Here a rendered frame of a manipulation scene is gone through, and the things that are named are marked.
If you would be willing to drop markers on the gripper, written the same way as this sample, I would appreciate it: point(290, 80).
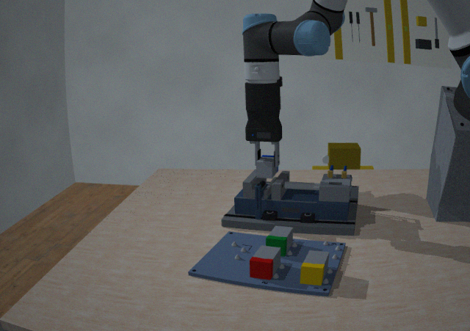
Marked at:
point(263, 105)

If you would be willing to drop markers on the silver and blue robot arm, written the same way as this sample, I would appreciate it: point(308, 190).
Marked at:
point(308, 35)

